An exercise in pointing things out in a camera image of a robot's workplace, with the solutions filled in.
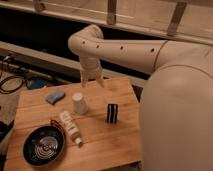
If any wooden table board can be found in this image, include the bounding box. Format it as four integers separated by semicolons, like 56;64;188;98
4;77;140;171

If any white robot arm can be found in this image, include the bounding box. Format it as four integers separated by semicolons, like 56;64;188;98
68;25;213;171

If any white tube bottle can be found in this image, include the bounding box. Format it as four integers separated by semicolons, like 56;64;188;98
59;111;83;146

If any black cable coil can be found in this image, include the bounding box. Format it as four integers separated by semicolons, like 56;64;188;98
0;75;26;95

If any black patterned bowl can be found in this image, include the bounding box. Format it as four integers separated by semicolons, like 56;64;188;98
23;125;65;167

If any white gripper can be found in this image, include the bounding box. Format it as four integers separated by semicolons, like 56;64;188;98
79;57;104;88

